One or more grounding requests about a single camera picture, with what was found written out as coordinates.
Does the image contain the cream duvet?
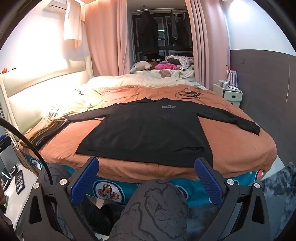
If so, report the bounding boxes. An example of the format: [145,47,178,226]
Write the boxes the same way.
[42,74,204,118]

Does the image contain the grey brown folded cloth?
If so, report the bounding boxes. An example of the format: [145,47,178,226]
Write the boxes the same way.
[29,118,70,150]

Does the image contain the cream printed blanket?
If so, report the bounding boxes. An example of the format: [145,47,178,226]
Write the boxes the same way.
[135,69,196,80]

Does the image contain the dark hanging coat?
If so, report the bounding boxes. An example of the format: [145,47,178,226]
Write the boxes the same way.
[139,10,160,58]

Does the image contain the white and pink rack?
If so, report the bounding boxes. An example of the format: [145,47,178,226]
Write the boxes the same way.
[225,66,238,88]

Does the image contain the white side table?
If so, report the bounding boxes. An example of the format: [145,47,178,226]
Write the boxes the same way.
[0,139,39,232]

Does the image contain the black long sleeve shirt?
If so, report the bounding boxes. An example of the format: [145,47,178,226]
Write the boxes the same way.
[61,97,261,168]

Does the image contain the white nightstand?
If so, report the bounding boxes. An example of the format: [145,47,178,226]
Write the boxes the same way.
[212,83,243,108]

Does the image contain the person's left leg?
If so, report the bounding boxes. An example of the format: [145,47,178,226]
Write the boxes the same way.
[43,163,78,186]

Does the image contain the black phone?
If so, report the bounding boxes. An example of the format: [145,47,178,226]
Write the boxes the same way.
[15,169,26,195]

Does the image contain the floral cloth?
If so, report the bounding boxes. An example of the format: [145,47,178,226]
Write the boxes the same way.
[165,55,195,70]

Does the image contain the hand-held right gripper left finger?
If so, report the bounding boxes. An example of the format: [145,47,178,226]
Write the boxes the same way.
[29,157,100,241]

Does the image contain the teal printed bed sheet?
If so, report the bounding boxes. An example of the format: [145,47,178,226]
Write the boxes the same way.
[22,148,266,205]

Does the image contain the white hanging garment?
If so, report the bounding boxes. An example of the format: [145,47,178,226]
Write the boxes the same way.
[63,0,83,48]

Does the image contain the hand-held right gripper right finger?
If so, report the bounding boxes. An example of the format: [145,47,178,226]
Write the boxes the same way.
[194,157,274,241]

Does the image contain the white air conditioner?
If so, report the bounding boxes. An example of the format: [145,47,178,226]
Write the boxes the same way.
[44,0,70,11]

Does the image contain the pink cloth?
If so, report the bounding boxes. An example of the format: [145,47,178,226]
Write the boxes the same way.
[154,63,178,70]

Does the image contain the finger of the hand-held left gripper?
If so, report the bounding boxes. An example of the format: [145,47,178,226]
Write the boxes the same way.
[0,136,12,154]

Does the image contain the dark hanging clothes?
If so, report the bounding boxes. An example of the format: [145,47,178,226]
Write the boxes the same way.
[170,10,193,49]

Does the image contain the black coiled cable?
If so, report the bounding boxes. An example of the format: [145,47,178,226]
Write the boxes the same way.
[175,87,204,99]

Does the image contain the grey fluffy rug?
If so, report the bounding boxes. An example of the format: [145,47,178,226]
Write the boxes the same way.
[261,162,296,241]

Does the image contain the orange bed blanket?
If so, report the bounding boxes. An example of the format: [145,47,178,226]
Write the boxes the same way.
[23,85,277,183]

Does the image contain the cream upholstered headboard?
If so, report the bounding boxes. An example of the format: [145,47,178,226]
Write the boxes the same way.
[0,70,93,144]

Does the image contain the cream plush toy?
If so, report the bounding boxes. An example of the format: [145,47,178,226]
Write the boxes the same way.
[130,61,152,75]

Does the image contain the pink curtain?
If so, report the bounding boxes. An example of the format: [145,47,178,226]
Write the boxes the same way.
[185,0,232,90]
[84,0,128,78]

